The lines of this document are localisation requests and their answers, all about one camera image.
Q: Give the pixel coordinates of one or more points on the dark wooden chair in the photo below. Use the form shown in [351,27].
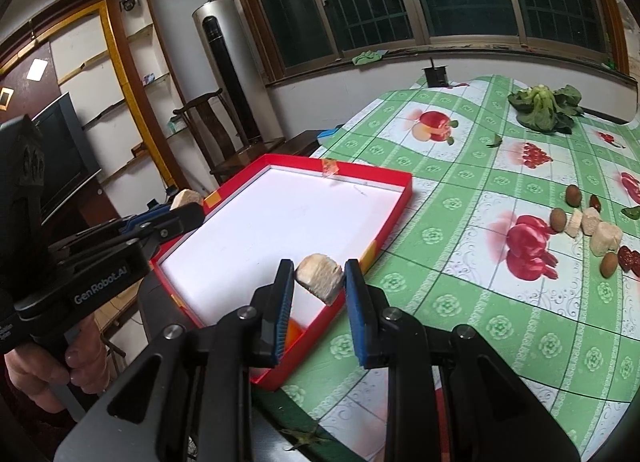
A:
[207,114]

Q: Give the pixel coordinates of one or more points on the person's left hand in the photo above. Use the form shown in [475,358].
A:
[30,377]

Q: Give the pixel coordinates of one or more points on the black square holder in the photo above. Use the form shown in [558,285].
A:
[434,76]

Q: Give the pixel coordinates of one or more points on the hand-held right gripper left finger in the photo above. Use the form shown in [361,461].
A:
[284,314]

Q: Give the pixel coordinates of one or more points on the green fruit print tablecloth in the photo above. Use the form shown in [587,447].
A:
[450,292]

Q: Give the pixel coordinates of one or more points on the dark low wooden table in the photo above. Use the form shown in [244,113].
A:
[295,144]

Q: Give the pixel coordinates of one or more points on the brown egg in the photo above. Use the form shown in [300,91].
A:
[573,194]
[558,218]
[608,264]

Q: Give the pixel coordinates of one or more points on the brown egg lower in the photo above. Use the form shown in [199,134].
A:
[608,264]

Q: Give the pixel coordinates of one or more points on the brown egg left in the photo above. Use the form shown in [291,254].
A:
[558,218]

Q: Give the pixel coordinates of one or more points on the brown shelf cabinet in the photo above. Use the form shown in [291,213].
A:
[131,27]

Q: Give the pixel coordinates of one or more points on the black television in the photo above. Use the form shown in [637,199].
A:
[65,152]

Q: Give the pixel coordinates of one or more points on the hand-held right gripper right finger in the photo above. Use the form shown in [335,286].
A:
[356,314]

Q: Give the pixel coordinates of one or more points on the red date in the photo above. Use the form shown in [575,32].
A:
[626,257]
[595,202]

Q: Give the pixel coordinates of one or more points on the brown egg upper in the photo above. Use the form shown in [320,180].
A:
[573,194]

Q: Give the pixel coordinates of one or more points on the white tower air conditioner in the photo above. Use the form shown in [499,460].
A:
[225,67]

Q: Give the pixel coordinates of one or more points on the green bok choy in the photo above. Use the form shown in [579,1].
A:
[542,109]

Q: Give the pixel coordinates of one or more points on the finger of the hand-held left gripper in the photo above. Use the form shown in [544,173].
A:
[145,217]
[182,221]

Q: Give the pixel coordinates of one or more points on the small blue box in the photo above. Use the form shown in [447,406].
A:
[327,133]

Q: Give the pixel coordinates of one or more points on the small green leaf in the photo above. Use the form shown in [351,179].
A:
[494,141]

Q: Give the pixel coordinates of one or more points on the green tomato calyx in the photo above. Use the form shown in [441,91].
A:
[305,437]

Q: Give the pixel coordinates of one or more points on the green cloth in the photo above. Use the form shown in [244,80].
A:
[368,57]

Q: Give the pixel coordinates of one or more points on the red box with white inside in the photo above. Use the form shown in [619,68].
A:
[280,222]

